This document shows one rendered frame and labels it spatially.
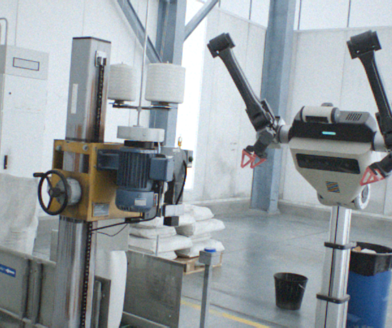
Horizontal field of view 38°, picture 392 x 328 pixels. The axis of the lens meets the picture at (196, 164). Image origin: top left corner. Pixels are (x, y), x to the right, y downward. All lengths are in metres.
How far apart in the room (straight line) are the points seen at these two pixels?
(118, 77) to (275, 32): 9.03
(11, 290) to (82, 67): 1.33
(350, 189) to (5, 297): 1.83
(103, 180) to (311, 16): 9.39
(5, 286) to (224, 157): 7.53
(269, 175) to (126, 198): 9.03
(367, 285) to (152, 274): 1.90
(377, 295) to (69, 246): 2.72
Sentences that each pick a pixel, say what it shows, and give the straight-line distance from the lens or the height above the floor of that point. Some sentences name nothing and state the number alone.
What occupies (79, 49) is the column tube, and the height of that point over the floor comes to 1.71.
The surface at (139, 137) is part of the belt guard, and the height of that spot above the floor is 1.38.
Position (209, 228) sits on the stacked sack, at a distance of 5.96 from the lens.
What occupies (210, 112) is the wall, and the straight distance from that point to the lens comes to 9.83.
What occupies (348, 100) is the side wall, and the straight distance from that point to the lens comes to 10.81.
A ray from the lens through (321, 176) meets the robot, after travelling 2.65.
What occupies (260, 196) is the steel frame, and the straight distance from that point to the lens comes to 11.26.
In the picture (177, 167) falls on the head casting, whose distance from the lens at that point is 2.67.
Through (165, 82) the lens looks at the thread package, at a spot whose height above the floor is 1.61.
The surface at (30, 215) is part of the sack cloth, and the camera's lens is 3.29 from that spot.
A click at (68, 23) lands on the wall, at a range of 7.51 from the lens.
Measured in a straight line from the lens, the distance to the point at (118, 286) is 2.84.
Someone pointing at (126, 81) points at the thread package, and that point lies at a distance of 2.50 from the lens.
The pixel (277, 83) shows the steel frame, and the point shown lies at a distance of 11.20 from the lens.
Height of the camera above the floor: 1.41
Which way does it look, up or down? 3 degrees down
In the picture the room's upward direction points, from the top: 5 degrees clockwise
